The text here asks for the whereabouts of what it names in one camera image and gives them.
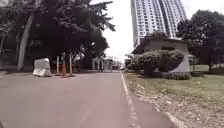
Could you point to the orange post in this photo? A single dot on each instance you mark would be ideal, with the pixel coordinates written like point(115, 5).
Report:
point(70, 65)
point(57, 65)

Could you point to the orange traffic cone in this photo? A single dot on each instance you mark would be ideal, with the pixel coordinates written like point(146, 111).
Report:
point(64, 70)

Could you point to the reddish grey asphalt road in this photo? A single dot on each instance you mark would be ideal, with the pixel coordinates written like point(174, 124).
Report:
point(66, 100)

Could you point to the bushes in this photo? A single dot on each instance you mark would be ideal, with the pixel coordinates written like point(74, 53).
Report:
point(166, 60)

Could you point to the tall white tower building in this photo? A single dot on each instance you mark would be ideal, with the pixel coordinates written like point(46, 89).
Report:
point(153, 16)

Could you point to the painted yellow road line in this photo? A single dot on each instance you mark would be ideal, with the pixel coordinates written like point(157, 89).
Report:
point(128, 100)

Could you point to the large dark tree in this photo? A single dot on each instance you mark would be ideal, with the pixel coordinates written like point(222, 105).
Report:
point(206, 33)

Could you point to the concrete kerb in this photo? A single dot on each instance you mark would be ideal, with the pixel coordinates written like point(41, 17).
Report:
point(175, 120)

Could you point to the small low building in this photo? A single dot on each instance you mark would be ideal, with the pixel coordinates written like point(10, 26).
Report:
point(175, 45)

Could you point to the group of trees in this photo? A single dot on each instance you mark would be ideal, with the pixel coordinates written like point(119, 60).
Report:
point(60, 26)

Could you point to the grass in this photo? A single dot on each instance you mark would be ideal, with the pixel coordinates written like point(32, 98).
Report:
point(186, 90)

